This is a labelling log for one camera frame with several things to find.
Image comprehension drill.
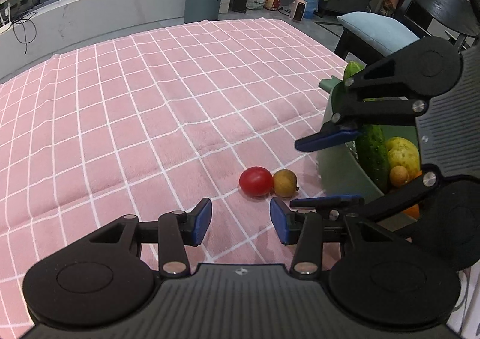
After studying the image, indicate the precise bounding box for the orange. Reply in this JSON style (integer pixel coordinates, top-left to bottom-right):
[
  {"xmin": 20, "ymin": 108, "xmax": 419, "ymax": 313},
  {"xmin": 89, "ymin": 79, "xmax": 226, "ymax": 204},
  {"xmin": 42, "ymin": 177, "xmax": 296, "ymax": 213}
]
[
  {"xmin": 390, "ymin": 165, "xmax": 409, "ymax": 187},
  {"xmin": 403, "ymin": 204, "xmax": 420, "ymax": 220}
]

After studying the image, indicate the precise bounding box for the green cucumber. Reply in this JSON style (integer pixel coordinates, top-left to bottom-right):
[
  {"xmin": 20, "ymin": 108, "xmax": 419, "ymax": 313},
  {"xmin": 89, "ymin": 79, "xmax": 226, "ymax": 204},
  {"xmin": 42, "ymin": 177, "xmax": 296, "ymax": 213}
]
[{"xmin": 342, "ymin": 61, "xmax": 392, "ymax": 190}]

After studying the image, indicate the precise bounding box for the large yellow-green pear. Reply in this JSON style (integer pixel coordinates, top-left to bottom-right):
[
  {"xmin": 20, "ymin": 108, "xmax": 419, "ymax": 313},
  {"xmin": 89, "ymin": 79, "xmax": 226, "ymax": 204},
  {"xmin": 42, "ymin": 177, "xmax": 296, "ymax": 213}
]
[{"xmin": 386, "ymin": 137, "xmax": 421, "ymax": 180}]

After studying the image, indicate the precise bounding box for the green colander bowl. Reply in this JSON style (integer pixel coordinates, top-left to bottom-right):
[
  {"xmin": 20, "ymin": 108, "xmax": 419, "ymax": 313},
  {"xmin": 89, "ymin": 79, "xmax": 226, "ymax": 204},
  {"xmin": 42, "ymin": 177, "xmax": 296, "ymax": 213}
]
[{"xmin": 316, "ymin": 76, "xmax": 418, "ymax": 203}]

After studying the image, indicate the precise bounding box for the small brown fruit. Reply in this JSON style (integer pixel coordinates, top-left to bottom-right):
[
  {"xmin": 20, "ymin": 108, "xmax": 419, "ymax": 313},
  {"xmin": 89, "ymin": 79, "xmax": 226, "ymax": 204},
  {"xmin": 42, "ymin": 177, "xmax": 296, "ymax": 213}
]
[{"xmin": 273, "ymin": 169, "xmax": 298, "ymax": 198}]

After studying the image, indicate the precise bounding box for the red tomato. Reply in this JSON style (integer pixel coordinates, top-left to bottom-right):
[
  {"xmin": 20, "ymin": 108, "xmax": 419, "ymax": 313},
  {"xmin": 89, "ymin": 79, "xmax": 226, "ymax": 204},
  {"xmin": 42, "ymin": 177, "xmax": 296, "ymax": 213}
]
[{"xmin": 238, "ymin": 166, "xmax": 274, "ymax": 197}]

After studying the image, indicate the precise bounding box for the black bench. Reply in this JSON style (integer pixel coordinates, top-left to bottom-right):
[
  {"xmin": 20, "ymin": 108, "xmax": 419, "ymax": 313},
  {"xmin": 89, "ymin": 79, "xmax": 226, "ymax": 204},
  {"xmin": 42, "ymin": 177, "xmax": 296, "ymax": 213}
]
[{"xmin": 334, "ymin": 28, "xmax": 384, "ymax": 65}]

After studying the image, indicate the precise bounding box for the pink checked tablecloth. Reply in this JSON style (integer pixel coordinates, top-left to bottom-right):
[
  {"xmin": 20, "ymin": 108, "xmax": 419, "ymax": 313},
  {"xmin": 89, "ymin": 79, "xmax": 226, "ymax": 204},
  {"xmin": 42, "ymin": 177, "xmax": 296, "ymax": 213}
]
[{"xmin": 1, "ymin": 18, "xmax": 345, "ymax": 338}]

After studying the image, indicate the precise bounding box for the light blue cushion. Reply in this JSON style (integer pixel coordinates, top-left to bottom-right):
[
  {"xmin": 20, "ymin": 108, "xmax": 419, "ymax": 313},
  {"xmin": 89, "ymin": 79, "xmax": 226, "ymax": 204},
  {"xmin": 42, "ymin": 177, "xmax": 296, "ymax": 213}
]
[{"xmin": 337, "ymin": 12, "xmax": 419, "ymax": 56}]

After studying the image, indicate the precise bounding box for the round black table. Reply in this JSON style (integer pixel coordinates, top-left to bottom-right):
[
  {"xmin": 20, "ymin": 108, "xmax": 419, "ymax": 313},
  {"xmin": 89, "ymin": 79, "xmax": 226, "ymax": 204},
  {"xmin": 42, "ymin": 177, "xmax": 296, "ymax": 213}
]
[{"xmin": 414, "ymin": 0, "xmax": 479, "ymax": 48}]

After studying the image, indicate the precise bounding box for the white marble tv bench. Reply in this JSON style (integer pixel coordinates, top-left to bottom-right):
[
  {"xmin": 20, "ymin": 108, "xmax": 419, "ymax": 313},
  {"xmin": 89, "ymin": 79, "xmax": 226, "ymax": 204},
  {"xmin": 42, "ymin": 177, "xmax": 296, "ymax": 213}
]
[{"xmin": 0, "ymin": 0, "xmax": 235, "ymax": 82}]

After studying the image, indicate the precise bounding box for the white router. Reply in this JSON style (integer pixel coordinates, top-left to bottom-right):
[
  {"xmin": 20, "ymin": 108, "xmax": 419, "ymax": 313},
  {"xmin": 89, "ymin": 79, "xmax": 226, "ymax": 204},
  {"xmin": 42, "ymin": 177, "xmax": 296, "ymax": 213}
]
[{"xmin": 0, "ymin": 4, "xmax": 11, "ymax": 33}]

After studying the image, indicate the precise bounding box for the black cable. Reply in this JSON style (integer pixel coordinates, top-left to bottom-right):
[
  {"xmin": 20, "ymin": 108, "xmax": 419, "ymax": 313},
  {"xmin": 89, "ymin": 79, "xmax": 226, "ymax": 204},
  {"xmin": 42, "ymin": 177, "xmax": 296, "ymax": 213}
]
[{"xmin": 10, "ymin": 10, "xmax": 39, "ymax": 55}]

